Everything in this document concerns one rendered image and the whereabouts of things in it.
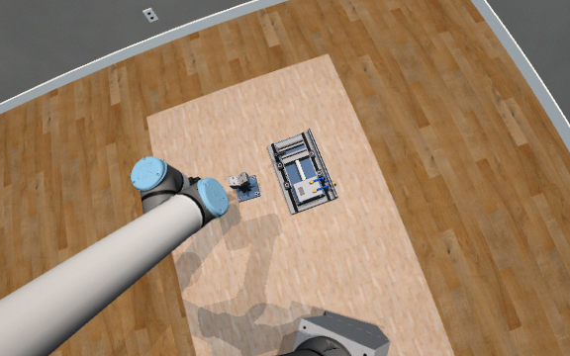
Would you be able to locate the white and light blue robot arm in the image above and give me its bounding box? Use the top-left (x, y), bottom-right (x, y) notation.
top-left (0, 156), bottom-right (351, 356)

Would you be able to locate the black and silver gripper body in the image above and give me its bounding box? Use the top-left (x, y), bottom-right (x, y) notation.
top-left (189, 177), bottom-right (201, 186)

